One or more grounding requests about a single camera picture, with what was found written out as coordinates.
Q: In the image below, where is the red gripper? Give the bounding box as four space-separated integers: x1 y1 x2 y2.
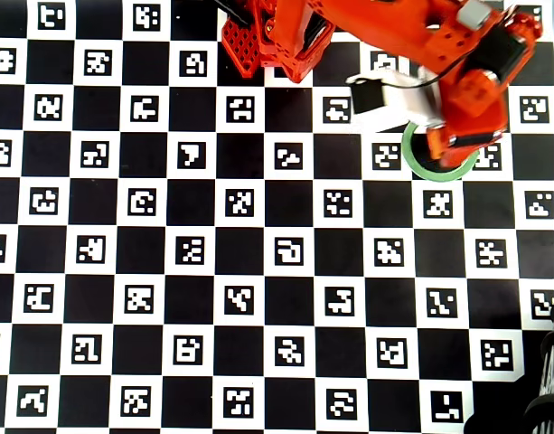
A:
424 67 511 172

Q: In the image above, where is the black white marker mat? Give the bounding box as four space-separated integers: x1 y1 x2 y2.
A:
0 0 554 434

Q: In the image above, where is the green ring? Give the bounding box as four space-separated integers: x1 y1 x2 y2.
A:
401 120 481 183

